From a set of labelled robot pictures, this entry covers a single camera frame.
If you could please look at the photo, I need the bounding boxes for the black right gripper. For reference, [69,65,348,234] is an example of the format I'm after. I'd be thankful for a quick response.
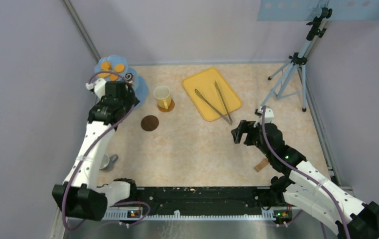
[232,119,272,158]

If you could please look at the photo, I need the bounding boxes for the metal serving tongs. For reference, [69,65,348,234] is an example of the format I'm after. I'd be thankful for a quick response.
[194,80,234,125]

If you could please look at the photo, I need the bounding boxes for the round orange biscuit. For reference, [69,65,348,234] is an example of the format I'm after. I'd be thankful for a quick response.
[114,63,126,73]
[100,60,111,71]
[109,74,119,81]

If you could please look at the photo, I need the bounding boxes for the chocolate swirl roll cake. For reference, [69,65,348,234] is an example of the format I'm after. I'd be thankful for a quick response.
[123,73,134,85]

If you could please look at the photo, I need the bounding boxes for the square orange biscuit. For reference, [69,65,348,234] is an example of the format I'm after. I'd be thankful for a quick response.
[97,73,110,78]

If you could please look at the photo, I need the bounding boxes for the round orange biscuit top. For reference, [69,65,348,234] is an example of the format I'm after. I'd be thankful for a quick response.
[114,63,126,73]

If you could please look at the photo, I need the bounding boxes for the dark brown round coaster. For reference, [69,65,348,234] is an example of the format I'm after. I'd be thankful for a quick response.
[140,115,159,131]

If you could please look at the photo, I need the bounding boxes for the yellow handled cream mug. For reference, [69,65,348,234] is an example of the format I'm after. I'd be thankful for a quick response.
[153,86,172,111]

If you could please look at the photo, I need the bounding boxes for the light brown round coaster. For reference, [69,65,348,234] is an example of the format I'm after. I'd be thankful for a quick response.
[157,99,175,113]

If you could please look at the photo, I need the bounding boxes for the yellow serving tray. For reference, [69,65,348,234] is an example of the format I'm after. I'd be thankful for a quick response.
[182,68,243,121]

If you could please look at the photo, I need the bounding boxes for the grey handled mug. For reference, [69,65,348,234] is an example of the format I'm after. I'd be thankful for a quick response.
[99,154,119,172]

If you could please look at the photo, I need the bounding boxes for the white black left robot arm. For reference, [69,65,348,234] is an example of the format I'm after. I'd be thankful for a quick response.
[52,81,139,221]

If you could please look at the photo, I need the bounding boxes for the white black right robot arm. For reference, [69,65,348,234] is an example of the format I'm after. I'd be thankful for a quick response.
[231,120,379,239]

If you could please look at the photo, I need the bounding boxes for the blue three-tier cake stand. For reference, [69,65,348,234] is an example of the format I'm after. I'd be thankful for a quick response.
[94,55,149,109]

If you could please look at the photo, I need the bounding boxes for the small wooden block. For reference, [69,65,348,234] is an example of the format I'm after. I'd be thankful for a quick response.
[254,158,269,172]

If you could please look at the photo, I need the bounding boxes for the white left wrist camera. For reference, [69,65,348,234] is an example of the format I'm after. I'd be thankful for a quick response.
[85,78,107,99]

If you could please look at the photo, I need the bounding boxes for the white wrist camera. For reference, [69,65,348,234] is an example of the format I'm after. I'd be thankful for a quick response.
[254,106,274,127]
[85,78,107,99]

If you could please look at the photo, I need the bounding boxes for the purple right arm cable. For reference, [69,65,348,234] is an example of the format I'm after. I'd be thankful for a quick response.
[261,105,352,239]

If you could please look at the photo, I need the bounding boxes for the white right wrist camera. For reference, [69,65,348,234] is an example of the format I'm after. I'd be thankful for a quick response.
[254,106,274,127]

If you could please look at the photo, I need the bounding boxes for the blue camera tripod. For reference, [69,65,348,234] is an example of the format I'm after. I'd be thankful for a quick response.
[260,7,333,112]

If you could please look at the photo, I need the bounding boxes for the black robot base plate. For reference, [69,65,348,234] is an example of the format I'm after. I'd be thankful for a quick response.
[121,186,288,216]

